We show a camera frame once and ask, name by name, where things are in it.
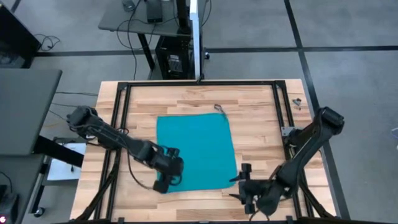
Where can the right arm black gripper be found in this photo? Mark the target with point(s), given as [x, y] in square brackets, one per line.
[253, 191]

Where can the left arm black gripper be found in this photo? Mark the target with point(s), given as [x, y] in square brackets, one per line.
[169, 165]

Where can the teal terry towel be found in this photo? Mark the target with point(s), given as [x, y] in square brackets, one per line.
[202, 149]

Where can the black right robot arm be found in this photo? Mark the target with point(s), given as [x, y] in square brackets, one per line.
[311, 146]

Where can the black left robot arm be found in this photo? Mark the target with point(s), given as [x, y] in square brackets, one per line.
[109, 137]

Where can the small black metal clip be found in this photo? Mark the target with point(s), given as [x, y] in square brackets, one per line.
[297, 101]

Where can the white paper sheet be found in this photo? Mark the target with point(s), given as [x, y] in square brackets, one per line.
[62, 169]

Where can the black desk foot bar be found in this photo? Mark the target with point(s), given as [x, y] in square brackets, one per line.
[59, 151]

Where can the small black caster wheel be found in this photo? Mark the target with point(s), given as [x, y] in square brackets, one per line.
[206, 56]

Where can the black desk leg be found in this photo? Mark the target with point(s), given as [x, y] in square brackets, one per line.
[146, 51]

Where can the black chair caster wheel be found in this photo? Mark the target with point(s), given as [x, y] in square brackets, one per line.
[39, 212]

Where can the black computer tower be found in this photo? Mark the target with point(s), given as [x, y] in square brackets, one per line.
[174, 46]

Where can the black device purple light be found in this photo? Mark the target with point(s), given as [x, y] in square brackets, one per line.
[9, 205]

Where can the large grey desk top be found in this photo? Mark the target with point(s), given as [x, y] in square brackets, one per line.
[25, 109]

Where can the grey monitor desk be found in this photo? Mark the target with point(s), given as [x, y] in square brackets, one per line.
[124, 21]

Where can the black monitor pole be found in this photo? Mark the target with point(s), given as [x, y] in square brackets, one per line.
[183, 15]

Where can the black power brick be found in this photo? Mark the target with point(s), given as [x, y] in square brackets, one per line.
[154, 12]

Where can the black computer mouse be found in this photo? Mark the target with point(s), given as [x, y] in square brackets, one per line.
[128, 4]

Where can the black cabinet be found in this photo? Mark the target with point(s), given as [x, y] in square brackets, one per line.
[15, 37]

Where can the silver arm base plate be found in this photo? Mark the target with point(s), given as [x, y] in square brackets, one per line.
[286, 130]

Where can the black aluminium table frame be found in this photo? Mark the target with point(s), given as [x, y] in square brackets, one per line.
[199, 83]

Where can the white vertical post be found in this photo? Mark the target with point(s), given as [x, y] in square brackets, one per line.
[195, 37]

